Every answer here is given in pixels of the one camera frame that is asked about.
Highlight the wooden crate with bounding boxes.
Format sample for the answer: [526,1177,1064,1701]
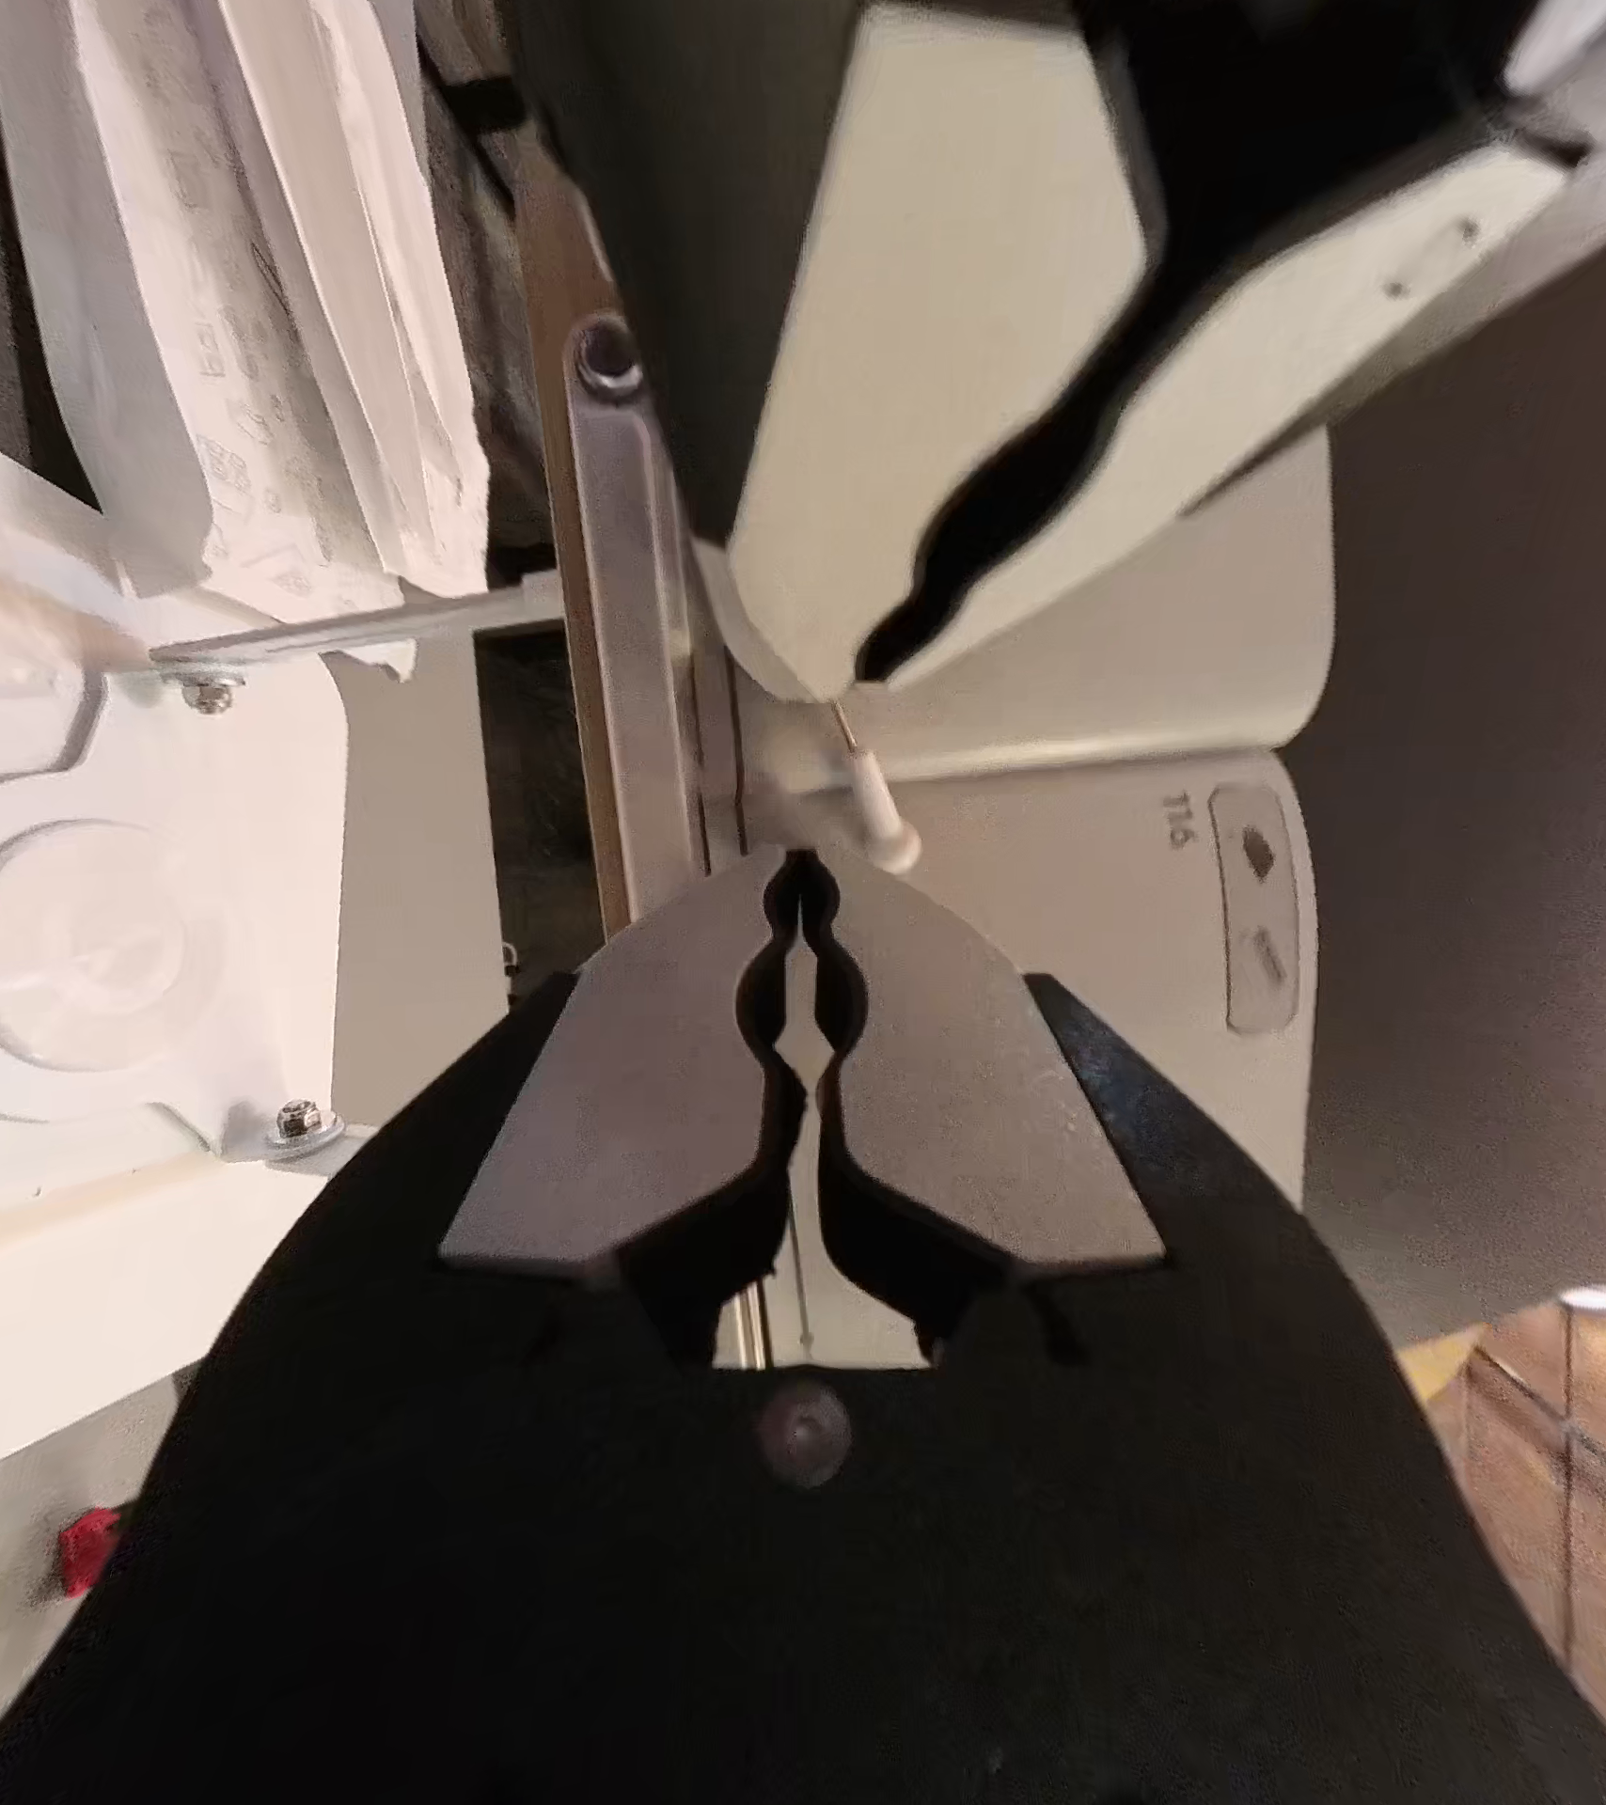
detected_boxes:
[1395,1246,1606,1805]

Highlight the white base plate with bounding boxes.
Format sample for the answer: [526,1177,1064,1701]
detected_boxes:
[0,394,509,1201]

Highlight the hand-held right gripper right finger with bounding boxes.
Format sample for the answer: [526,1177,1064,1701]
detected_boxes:
[802,850,1167,1367]

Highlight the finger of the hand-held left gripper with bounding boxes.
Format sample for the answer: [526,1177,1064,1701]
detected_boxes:
[722,0,1158,703]
[859,133,1598,693]

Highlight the small red piece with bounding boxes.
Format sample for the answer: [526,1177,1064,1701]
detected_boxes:
[54,1506,127,1598]

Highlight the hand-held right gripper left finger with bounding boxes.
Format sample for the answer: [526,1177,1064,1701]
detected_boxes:
[436,850,812,1367]

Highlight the instruction booklet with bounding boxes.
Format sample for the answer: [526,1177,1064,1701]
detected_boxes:
[690,423,1333,1222]

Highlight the stack of printed papers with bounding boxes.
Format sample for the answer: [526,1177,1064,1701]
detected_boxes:
[0,0,494,601]

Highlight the thin metal bracket strip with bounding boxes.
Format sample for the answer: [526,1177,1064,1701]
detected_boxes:
[150,581,566,682]

